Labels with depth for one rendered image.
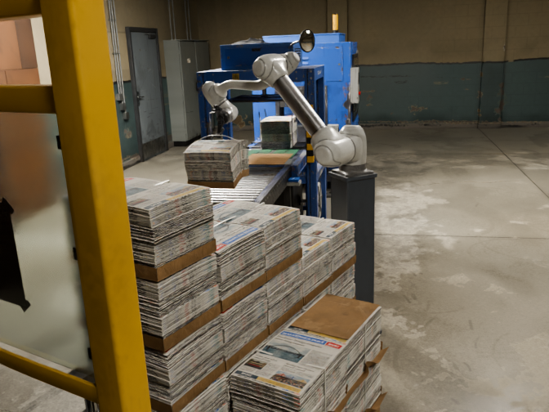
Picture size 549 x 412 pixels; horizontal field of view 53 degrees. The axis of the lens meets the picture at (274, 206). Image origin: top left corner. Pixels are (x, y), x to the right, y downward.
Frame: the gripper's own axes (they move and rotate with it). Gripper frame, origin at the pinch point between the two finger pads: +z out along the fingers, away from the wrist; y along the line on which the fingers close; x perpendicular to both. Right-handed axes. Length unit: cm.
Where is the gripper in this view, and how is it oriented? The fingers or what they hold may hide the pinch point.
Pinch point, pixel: (214, 124)
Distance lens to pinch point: 337.5
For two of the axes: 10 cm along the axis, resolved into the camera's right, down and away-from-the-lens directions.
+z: -2.0, 3.5, -9.2
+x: -9.8, 0.1, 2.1
